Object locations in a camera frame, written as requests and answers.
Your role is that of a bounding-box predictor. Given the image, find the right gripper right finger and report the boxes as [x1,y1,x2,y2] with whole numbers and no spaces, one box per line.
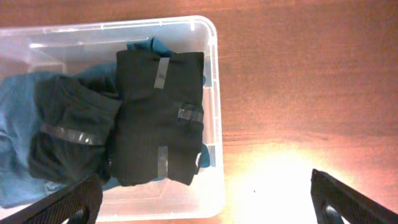
[310,169,397,224]

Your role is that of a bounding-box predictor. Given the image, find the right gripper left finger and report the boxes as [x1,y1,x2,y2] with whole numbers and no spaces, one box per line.
[1,174,103,224]

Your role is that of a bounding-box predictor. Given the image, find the dark navy garment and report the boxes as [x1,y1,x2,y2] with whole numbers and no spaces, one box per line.
[28,76,121,185]

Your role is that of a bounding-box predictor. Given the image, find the black garment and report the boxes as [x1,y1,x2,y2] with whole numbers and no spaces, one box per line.
[110,49,205,187]

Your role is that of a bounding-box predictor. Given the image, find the dark blue jeans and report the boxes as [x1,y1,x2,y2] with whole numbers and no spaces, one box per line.
[1,72,64,208]

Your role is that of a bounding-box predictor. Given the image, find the teal blue shirt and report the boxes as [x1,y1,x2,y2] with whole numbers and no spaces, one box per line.
[73,37,212,192]

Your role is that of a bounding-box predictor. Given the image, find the clear plastic storage bin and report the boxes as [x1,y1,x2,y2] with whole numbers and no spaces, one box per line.
[1,16,225,223]

